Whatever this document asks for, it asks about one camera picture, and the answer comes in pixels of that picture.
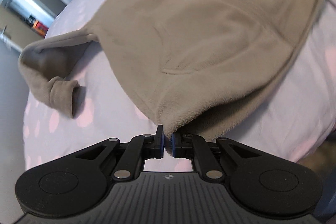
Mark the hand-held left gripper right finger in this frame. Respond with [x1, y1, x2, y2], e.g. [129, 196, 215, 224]
[172, 132, 265, 183]

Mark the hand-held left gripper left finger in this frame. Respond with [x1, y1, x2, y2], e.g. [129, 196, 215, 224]
[71, 125, 164, 182]

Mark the beige fleece jacket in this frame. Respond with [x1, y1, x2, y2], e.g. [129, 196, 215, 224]
[18, 0, 327, 142]

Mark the bed with pink-dotted sheet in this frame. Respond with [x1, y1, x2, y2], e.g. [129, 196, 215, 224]
[24, 0, 336, 169]

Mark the beige room door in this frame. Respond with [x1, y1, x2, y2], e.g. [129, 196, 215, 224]
[0, 5, 32, 52]

